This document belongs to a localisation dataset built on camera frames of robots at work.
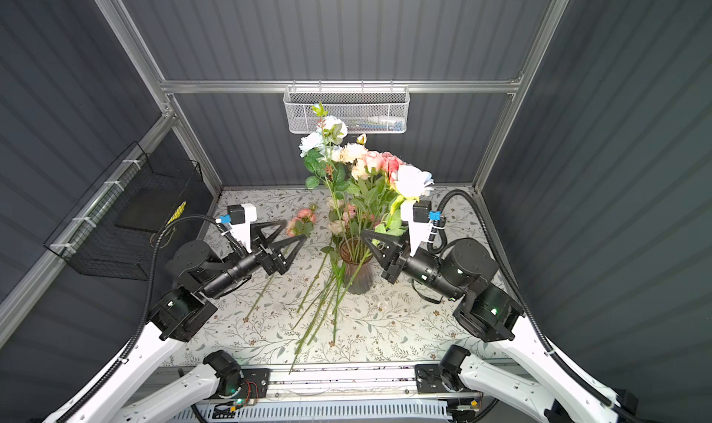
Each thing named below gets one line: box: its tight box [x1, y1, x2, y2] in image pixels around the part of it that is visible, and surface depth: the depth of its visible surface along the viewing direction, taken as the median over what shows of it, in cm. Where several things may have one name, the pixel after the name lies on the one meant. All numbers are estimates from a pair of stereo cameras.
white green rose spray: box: [298, 101, 354, 263], surface depth 71 cm
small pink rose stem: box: [356, 150, 387, 257], surface depth 70 cm
